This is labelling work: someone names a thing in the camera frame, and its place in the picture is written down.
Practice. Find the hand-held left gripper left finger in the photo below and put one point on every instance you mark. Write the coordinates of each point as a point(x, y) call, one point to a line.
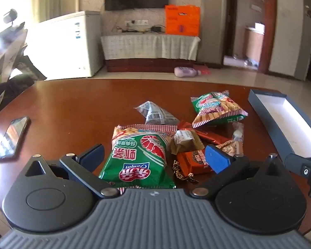
point(93, 153)

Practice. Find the clear candy packet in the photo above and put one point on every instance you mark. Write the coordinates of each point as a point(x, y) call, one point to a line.
point(238, 134)

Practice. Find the dark wooden door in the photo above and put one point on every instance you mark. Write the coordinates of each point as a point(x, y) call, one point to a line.
point(229, 18)

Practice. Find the green shrimp cracker bag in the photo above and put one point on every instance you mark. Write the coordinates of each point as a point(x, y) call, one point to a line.
point(140, 160)

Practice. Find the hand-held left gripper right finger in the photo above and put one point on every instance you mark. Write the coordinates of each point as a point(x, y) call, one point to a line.
point(217, 158)

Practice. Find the brown patterned snack packet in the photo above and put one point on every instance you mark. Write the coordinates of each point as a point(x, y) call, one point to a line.
point(229, 147)

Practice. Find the grey tray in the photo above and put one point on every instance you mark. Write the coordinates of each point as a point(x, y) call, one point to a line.
point(274, 103)

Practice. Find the orange snack packet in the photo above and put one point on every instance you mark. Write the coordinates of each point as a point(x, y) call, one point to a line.
point(194, 162)

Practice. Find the clear grey printed packet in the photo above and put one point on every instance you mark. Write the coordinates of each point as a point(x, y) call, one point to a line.
point(155, 114)

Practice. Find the wall power outlets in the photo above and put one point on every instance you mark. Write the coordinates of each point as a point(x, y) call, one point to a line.
point(136, 22)

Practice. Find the purple plastic bottle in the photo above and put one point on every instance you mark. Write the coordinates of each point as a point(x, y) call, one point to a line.
point(185, 72)

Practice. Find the dark wooden television cabinet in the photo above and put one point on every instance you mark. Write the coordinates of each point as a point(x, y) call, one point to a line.
point(150, 66)

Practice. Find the red snack wrapper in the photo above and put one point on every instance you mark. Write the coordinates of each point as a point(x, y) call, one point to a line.
point(210, 136)

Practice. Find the grey shoe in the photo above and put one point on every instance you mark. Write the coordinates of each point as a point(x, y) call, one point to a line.
point(248, 62)

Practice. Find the black smartphone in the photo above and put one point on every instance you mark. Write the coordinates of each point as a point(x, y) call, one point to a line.
point(11, 137)

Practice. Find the beige pastry packet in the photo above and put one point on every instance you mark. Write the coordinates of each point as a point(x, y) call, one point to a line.
point(185, 140)

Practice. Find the white chest freezer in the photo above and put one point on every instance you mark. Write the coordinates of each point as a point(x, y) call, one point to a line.
point(67, 46)

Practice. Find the wooden kitchen cabinet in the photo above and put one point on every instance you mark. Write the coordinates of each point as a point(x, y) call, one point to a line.
point(254, 44)

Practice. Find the pink floor mat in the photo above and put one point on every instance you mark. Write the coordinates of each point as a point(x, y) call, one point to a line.
point(206, 70)

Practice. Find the orange cardboard box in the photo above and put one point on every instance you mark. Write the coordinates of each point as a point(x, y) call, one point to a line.
point(182, 20)

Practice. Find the green bag with yellow crackers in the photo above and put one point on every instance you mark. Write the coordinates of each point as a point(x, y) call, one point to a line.
point(217, 109)

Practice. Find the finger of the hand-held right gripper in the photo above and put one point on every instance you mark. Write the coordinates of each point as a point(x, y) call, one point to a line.
point(295, 162)

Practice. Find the pale patterned cabinet cloth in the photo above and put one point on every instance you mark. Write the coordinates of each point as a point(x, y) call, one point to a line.
point(150, 45)

